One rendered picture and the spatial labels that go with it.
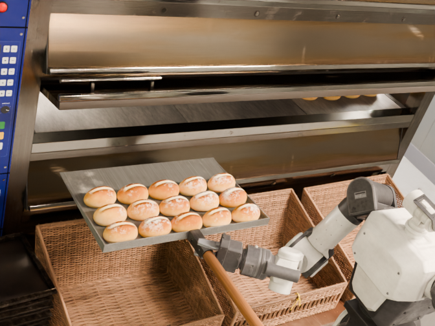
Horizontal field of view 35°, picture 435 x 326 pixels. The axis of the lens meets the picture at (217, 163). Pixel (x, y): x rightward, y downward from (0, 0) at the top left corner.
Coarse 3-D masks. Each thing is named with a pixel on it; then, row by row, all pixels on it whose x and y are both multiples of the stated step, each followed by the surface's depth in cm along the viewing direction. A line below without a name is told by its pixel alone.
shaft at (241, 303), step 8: (208, 256) 188; (208, 264) 187; (216, 264) 186; (216, 272) 184; (224, 272) 184; (224, 280) 182; (232, 288) 180; (232, 296) 179; (240, 296) 178; (240, 304) 176; (248, 304) 176; (248, 312) 174; (248, 320) 173; (256, 320) 172
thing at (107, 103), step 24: (360, 72) 284; (384, 72) 291; (408, 72) 298; (48, 96) 202; (192, 96) 219; (216, 96) 224; (240, 96) 230; (264, 96) 235; (288, 96) 242; (312, 96) 248
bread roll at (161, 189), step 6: (162, 180) 207; (168, 180) 208; (150, 186) 207; (156, 186) 206; (162, 186) 206; (168, 186) 206; (174, 186) 208; (150, 192) 206; (156, 192) 205; (162, 192) 206; (168, 192) 206; (174, 192) 208; (156, 198) 206; (162, 198) 206
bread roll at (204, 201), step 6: (204, 192) 208; (210, 192) 209; (192, 198) 207; (198, 198) 206; (204, 198) 206; (210, 198) 207; (216, 198) 209; (192, 204) 206; (198, 204) 206; (204, 204) 206; (210, 204) 207; (216, 204) 209; (198, 210) 207; (204, 210) 207
